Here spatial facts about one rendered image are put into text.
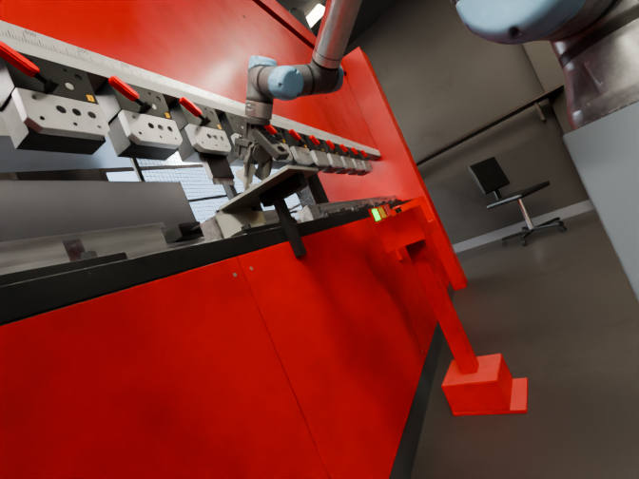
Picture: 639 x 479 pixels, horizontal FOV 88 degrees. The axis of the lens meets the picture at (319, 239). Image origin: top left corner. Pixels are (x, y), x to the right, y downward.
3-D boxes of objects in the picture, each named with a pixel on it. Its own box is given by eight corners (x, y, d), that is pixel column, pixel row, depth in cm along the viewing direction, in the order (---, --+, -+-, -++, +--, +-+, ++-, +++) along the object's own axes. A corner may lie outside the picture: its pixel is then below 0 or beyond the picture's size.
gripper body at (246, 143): (251, 158, 103) (255, 117, 99) (271, 163, 99) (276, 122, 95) (232, 158, 97) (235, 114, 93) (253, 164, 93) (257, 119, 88)
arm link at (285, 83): (316, 63, 80) (292, 63, 88) (276, 67, 75) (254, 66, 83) (318, 98, 84) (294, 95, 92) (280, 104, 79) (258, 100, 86)
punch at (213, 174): (216, 183, 101) (203, 155, 101) (211, 186, 102) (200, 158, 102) (237, 183, 110) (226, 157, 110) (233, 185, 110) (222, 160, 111)
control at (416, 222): (425, 239, 116) (405, 192, 117) (386, 253, 125) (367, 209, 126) (438, 228, 133) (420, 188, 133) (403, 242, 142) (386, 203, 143)
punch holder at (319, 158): (319, 163, 166) (306, 134, 167) (305, 171, 170) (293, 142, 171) (331, 164, 180) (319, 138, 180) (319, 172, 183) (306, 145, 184)
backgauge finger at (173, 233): (213, 218, 100) (206, 202, 101) (162, 248, 112) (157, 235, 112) (239, 215, 111) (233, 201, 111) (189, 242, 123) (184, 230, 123)
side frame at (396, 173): (466, 287, 281) (358, 46, 290) (377, 314, 320) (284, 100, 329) (467, 279, 303) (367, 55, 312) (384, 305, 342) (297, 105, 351)
